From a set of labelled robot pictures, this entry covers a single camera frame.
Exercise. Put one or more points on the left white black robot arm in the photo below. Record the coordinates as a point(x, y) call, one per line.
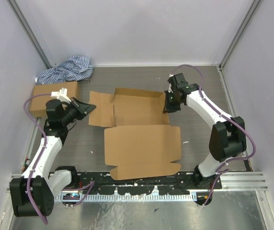
point(33, 193)

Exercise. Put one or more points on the blue striped crumpled cloth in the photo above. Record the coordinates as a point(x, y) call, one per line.
point(75, 68)

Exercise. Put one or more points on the right aluminium corner post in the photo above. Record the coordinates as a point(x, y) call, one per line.
point(242, 28)

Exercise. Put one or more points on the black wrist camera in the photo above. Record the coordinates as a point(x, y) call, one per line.
point(177, 81)
point(54, 107)

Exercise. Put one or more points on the left aluminium corner post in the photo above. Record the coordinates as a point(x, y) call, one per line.
point(29, 32)

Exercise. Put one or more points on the aluminium corner post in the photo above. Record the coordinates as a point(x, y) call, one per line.
point(242, 28)
point(29, 32)

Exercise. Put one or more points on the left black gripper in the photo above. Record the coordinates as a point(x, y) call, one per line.
point(84, 109)

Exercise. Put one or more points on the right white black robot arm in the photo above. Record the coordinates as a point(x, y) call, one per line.
point(227, 139)

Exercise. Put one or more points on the brown cardboard box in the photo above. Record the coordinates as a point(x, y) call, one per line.
point(139, 142)
point(51, 91)

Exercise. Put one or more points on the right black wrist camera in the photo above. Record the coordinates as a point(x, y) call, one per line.
point(177, 81)

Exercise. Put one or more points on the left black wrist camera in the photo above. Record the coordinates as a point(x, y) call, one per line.
point(54, 107)

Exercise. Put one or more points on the aluminium front rail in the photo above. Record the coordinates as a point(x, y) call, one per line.
point(232, 181)

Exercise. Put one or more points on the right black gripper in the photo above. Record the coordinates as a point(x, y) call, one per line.
point(170, 108)

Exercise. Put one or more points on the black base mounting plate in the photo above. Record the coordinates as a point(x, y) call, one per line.
point(177, 184)

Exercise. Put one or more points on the closed brown cardboard box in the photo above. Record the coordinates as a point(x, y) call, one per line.
point(51, 91)

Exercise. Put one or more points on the white slotted cable duct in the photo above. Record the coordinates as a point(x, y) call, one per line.
point(154, 197)

